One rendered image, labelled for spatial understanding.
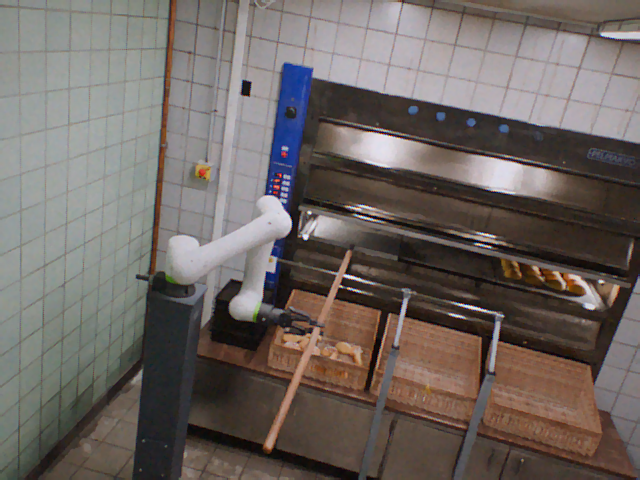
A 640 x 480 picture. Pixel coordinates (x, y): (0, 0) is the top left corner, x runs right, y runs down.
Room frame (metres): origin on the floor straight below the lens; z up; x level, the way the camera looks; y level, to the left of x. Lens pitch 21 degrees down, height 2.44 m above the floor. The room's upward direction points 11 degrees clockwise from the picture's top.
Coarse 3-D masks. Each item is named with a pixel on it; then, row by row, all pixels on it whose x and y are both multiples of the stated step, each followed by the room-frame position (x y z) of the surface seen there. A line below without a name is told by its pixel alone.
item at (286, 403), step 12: (348, 252) 3.13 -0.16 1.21; (336, 288) 2.65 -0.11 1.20; (324, 312) 2.38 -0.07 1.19; (312, 336) 2.16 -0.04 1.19; (312, 348) 2.08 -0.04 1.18; (300, 360) 1.97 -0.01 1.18; (300, 372) 1.89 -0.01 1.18; (288, 396) 1.74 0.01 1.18; (288, 408) 1.68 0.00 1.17; (276, 420) 1.60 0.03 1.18; (276, 432) 1.55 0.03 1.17; (264, 444) 1.49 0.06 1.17
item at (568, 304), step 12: (300, 240) 3.29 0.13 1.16; (312, 240) 3.29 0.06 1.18; (336, 252) 3.26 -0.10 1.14; (360, 252) 3.25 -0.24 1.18; (396, 264) 3.22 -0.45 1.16; (408, 264) 3.21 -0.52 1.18; (420, 264) 3.23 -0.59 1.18; (444, 276) 3.18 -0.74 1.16; (456, 276) 3.17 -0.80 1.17; (468, 276) 3.19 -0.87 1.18; (492, 288) 3.14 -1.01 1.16; (504, 288) 3.13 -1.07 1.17; (516, 288) 3.15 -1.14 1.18; (540, 300) 3.11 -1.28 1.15; (552, 300) 3.10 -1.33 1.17; (564, 300) 3.11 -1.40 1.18; (588, 312) 3.07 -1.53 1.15; (600, 312) 3.07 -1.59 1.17
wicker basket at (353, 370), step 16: (288, 304) 3.12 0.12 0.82; (304, 304) 3.22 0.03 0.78; (320, 304) 3.22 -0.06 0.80; (336, 304) 3.21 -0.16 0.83; (352, 304) 3.21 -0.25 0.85; (336, 320) 3.19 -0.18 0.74; (352, 320) 3.19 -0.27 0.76; (368, 320) 3.18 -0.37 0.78; (320, 336) 3.17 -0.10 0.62; (336, 336) 3.16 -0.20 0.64; (352, 336) 3.16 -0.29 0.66; (368, 336) 3.16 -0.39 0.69; (272, 352) 2.79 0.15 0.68; (288, 352) 2.78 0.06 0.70; (320, 352) 3.04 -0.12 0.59; (368, 352) 3.13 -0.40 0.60; (288, 368) 2.78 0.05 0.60; (320, 368) 2.76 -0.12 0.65; (336, 368) 2.75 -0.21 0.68; (352, 368) 2.75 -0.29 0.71; (368, 368) 2.74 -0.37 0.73; (336, 384) 2.75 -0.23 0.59
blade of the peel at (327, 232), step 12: (324, 228) 3.51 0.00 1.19; (336, 228) 3.55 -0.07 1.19; (348, 228) 3.60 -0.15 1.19; (324, 240) 3.28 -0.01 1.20; (336, 240) 3.35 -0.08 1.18; (348, 240) 3.39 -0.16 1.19; (360, 240) 3.43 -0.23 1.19; (372, 240) 3.46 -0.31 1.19; (384, 240) 3.50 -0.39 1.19; (396, 240) 3.54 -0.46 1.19; (372, 252) 3.24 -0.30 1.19; (384, 252) 3.30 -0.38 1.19; (396, 252) 3.34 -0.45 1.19
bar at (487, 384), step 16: (320, 272) 2.90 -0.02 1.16; (336, 272) 2.89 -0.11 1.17; (384, 288) 2.85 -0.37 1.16; (400, 288) 2.85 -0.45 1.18; (448, 304) 2.80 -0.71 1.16; (464, 304) 2.81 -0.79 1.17; (400, 320) 2.74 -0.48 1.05; (496, 320) 2.76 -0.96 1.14; (496, 336) 2.70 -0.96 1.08; (384, 384) 2.61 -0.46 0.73; (384, 400) 2.61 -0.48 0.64; (480, 400) 2.55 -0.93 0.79; (480, 416) 2.55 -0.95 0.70; (368, 448) 2.61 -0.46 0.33; (464, 448) 2.55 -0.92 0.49; (368, 464) 2.61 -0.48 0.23; (464, 464) 2.55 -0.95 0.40
